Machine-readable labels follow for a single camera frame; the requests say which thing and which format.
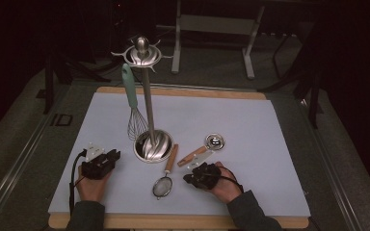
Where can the white paper sheet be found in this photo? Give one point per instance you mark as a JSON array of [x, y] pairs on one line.
[[221, 112]]

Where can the person's left hand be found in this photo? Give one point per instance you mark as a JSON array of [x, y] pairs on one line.
[[93, 189]]

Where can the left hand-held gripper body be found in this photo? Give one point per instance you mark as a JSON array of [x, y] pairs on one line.
[[96, 166]]

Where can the grey metal frame stand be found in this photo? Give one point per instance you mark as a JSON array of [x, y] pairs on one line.
[[216, 25]]

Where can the metal floor rail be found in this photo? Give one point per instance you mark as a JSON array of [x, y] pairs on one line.
[[334, 173], [16, 173]]

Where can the black stand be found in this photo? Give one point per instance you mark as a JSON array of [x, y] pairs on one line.
[[314, 96], [48, 83]]

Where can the person's right hand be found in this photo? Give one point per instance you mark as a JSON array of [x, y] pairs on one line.
[[228, 189]]

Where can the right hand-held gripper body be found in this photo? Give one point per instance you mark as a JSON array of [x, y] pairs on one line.
[[207, 176]]

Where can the steel utensil stand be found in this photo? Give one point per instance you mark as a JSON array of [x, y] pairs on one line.
[[149, 109]]

